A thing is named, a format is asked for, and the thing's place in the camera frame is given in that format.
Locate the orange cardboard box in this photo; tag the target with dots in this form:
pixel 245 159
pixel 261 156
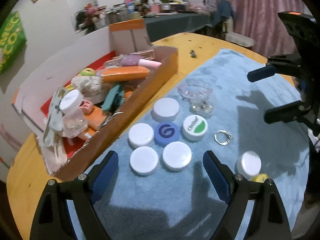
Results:
pixel 108 112

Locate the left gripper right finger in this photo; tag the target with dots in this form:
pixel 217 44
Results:
pixel 268 219

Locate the small grey metal part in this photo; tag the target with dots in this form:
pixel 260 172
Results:
pixel 193 54

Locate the orange rectangular case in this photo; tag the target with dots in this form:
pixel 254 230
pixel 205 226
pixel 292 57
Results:
pixel 121 74

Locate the white green Cestbon lid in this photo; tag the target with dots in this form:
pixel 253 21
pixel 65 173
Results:
pixel 194 127

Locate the blue lid with G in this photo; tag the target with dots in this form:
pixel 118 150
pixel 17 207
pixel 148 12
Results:
pixel 166 132

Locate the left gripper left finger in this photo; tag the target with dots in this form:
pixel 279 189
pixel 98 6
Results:
pixel 52 219

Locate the yellow round lid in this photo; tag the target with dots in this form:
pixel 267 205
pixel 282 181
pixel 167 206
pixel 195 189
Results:
pixel 260 178

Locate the large white jar lid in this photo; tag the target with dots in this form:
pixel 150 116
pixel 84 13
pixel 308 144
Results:
pixel 165 110

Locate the pink plush toy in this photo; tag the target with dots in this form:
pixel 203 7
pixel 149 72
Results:
pixel 91 15

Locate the white bottle cap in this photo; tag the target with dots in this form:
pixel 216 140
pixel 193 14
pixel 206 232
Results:
pixel 140 134
pixel 144 160
pixel 248 164
pixel 176 156

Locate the dark green clothed table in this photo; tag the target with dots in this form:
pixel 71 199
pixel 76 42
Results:
pixel 166 25

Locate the blue fluffy towel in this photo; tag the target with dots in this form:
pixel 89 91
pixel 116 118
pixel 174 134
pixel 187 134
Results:
pixel 184 204

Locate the large white printed lid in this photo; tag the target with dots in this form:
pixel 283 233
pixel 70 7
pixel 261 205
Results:
pixel 71 101

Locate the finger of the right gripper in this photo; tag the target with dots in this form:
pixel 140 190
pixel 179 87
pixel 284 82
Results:
pixel 261 73
pixel 286 113

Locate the clear box googly eyes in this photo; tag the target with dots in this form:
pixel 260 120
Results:
pixel 74 124

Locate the grey large clothes peg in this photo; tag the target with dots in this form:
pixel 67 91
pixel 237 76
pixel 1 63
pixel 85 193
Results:
pixel 54 124

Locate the pink curtain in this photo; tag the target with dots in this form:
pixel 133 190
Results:
pixel 258 19

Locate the cream crochet scrunchie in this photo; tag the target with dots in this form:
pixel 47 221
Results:
pixel 89 86

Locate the clear plastic earring box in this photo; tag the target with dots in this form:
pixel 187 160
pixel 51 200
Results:
pixel 203 106

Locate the green Meco shopping bag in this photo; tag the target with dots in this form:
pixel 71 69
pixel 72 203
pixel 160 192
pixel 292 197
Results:
pixel 13 40

